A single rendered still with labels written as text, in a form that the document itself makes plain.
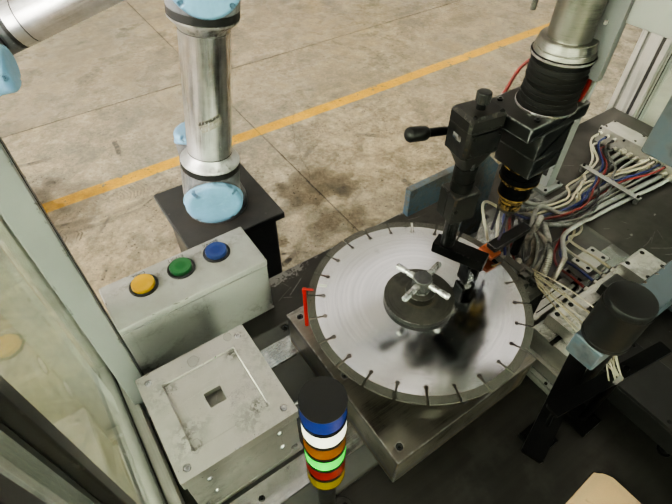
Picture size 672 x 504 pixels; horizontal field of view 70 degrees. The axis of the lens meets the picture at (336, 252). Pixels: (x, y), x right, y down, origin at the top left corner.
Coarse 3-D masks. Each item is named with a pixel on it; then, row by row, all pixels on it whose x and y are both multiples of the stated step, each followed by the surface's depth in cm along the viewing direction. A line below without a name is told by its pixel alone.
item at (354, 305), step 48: (384, 240) 85; (432, 240) 85; (336, 288) 78; (384, 288) 78; (480, 288) 78; (336, 336) 72; (384, 336) 72; (432, 336) 72; (480, 336) 72; (384, 384) 67; (432, 384) 67; (480, 384) 67
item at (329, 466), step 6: (306, 456) 51; (342, 456) 50; (312, 462) 50; (318, 462) 49; (324, 462) 49; (330, 462) 49; (336, 462) 50; (318, 468) 50; (324, 468) 50; (330, 468) 50; (336, 468) 51
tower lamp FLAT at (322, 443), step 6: (306, 432) 45; (342, 432) 45; (306, 438) 46; (312, 438) 45; (318, 438) 44; (324, 438) 44; (330, 438) 44; (336, 438) 45; (342, 438) 46; (312, 444) 46; (318, 444) 45; (324, 444) 45; (330, 444) 46; (336, 444) 46
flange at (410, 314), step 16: (400, 272) 79; (400, 288) 77; (448, 288) 77; (400, 304) 74; (416, 304) 74; (432, 304) 74; (448, 304) 75; (400, 320) 73; (416, 320) 73; (432, 320) 73
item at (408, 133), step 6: (414, 126) 61; (420, 126) 62; (426, 126) 62; (444, 126) 64; (408, 132) 61; (414, 132) 61; (420, 132) 61; (426, 132) 62; (432, 132) 62; (438, 132) 63; (444, 132) 63; (408, 138) 61; (414, 138) 61; (420, 138) 61; (426, 138) 62
